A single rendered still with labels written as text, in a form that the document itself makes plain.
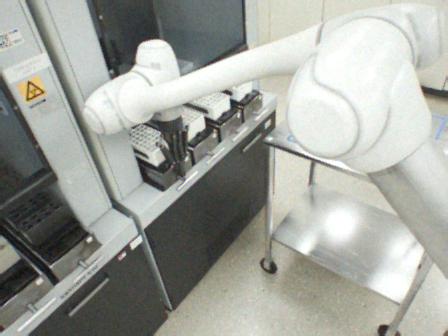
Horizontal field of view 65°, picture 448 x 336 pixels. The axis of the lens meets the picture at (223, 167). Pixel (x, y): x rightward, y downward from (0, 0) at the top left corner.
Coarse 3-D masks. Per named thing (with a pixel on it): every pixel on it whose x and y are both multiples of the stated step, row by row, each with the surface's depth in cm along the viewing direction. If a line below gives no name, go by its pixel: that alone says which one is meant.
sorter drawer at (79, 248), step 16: (0, 224) 103; (80, 224) 99; (16, 240) 101; (64, 240) 93; (80, 240) 95; (96, 240) 99; (48, 256) 91; (64, 256) 92; (80, 256) 96; (64, 272) 94; (80, 272) 94
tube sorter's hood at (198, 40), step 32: (96, 0) 82; (128, 0) 89; (160, 0) 97; (192, 0) 106; (224, 0) 118; (128, 32) 92; (160, 32) 101; (192, 32) 111; (224, 32) 124; (128, 64) 96; (192, 64) 116
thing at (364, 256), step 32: (320, 160) 110; (320, 192) 173; (288, 224) 160; (320, 224) 158; (352, 224) 157; (384, 224) 156; (320, 256) 146; (352, 256) 145; (384, 256) 144; (416, 256) 143; (384, 288) 134; (416, 288) 117
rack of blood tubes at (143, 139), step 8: (136, 128) 123; (144, 128) 123; (136, 136) 119; (144, 136) 119; (152, 136) 119; (136, 144) 117; (144, 144) 115; (152, 144) 115; (136, 152) 122; (144, 152) 114; (152, 152) 112; (160, 152) 113; (152, 160) 113; (160, 160) 115
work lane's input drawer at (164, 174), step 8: (144, 160) 117; (184, 160) 119; (144, 168) 117; (152, 168) 115; (160, 168) 113; (168, 168) 114; (152, 176) 116; (160, 176) 113; (168, 176) 115; (176, 176) 118; (192, 176) 119; (160, 184) 116; (168, 184) 116; (184, 184) 116
